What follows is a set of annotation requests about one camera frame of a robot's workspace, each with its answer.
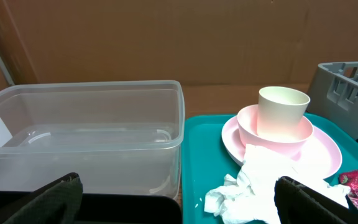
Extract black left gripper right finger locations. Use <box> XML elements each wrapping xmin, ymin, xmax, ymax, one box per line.
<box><xmin>274</xmin><ymin>176</ymin><xmax>358</xmax><ymax>224</ymax></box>

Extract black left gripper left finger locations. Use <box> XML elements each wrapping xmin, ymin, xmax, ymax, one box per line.
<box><xmin>0</xmin><ymin>172</ymin><xmax>83</xmax><ymax>224</ymax></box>

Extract white napkin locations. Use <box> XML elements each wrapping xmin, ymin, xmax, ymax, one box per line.
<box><xmin>204</xmin><ymin>144</ymin><xmax>351</xmax><ymax>223</ymax></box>

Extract cream cup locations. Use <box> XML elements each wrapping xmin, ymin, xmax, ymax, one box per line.
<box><xmin>257</xmin><ymin>86</ymin><xmax>310</xmax><ymax>142</ymax></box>

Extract pink bowl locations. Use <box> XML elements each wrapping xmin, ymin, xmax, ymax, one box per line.
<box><xmin>236</xmin><ymin>105</ymin><xmax>314</xmax><ymax>157</ymax></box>

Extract pink plate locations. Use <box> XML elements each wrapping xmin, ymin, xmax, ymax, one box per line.
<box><xmin>221</xmin><ymin>117</ymin><xmax>342</xmax><ymax>179</ymax></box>

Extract black tray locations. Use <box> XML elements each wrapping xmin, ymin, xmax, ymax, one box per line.
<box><xmin>0</xmin><ymin>190</ymin><xmax>183</xmax><ymax>224</ymax></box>

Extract clear plastic bin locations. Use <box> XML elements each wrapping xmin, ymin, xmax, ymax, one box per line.
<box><xmin>0</xmin><ymin>80</ymin><xmax>185</xmax><ymax>198</ymax></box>

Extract teal serving tray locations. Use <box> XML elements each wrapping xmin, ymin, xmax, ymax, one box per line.
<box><xmin>181</xmin><ymin>114</ymin><xmax>358</xmax><ymax>224</ymax></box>

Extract grey dish rack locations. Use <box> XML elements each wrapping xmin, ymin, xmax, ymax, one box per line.
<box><xmin>307</xmin><ymin>62</ymin><xmax>358</xmax><ymax>143</ymax></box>

